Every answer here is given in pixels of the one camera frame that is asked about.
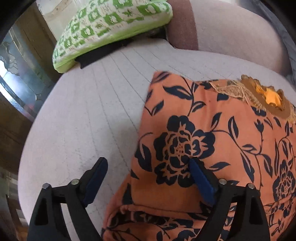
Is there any brown cloth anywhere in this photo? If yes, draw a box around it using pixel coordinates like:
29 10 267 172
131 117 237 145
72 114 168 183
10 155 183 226
166 0 199 50

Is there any pale pink sofa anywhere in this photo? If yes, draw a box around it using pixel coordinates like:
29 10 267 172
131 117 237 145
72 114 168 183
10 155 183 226
18 0 292 241

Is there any black cloth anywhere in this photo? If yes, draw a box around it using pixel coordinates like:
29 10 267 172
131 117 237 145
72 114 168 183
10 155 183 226
74 38 137 69

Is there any orange floral garment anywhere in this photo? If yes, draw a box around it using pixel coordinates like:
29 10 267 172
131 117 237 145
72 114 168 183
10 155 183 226
101 71 296 241

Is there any green patterned pillow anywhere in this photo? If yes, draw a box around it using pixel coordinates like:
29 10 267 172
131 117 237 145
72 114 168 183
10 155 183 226
52 0 173 73

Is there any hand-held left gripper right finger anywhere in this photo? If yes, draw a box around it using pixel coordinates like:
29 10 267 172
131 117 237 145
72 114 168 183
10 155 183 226
188 157 271 241

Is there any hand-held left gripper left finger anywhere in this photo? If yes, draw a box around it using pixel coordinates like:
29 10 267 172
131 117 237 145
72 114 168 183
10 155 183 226
27 157 109 241

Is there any glass door panel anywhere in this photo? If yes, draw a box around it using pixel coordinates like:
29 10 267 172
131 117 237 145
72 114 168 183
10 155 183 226
0 23 56 123

